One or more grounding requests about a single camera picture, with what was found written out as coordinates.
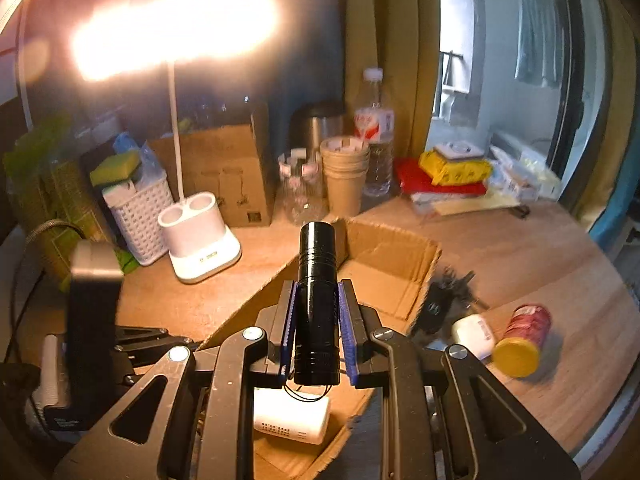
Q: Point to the stainless steel canister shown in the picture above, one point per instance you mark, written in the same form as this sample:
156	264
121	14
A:
312	127

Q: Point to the white vented appliance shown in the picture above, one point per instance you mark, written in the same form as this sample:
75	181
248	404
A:
520	142

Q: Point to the clear plastic water bottle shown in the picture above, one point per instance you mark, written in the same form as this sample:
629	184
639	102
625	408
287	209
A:
375	160

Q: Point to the yellow green sponge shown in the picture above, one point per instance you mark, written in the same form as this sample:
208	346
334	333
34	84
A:
117	166

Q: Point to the black car key with keyring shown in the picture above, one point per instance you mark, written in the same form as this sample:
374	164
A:
437	305

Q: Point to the white plastic basket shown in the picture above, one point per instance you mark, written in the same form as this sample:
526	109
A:
140	220

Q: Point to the white pill bottle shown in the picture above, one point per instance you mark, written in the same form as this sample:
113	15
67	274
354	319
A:
472	332
290	417

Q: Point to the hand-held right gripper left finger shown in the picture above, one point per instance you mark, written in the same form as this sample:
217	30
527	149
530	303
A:
287	330

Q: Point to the black scissors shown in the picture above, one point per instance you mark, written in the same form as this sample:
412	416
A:
520	211

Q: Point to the white grey flat device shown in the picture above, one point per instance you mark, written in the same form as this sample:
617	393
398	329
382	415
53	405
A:
457	150

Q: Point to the cardboard box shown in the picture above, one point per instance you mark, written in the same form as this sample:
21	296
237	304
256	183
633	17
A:
385	270

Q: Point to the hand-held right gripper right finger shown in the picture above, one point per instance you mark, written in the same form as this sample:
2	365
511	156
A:
348	340

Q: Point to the stack of paper cups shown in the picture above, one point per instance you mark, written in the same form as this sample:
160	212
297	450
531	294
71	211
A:
345	190

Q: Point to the clear plastic document folder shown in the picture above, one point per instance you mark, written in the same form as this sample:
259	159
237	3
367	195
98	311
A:
465	205

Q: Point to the red can with yellow lid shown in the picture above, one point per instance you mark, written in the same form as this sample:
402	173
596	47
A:
525	330

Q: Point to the white desk lamp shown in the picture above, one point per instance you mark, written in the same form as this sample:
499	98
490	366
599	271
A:
200	255

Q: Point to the yellow wet wipes pack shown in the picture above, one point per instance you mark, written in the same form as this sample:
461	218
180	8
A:
450	170

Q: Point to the yellow curtain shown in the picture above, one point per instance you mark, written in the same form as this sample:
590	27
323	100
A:
400	35

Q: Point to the black flashlight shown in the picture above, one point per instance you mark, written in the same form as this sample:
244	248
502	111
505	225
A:
315	300

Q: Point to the green printed packet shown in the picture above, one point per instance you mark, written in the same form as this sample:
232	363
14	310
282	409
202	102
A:
45	185

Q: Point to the brown cardboard lamp carton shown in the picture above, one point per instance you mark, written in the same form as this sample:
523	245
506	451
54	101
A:
220	175

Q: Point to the hanging grey garment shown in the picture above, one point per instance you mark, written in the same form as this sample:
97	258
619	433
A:
540	35

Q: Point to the red flat packet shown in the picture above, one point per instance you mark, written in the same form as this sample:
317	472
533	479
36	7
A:
412	177

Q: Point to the clear glass jar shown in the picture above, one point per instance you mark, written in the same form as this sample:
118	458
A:
300	195

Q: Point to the pale yellow tissue pack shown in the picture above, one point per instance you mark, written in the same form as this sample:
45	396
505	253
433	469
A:
542	175

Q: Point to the blue plastic bag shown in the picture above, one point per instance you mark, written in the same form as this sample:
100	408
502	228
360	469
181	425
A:
150	157

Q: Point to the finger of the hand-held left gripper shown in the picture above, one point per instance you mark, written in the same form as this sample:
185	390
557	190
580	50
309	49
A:
142	335
150	352

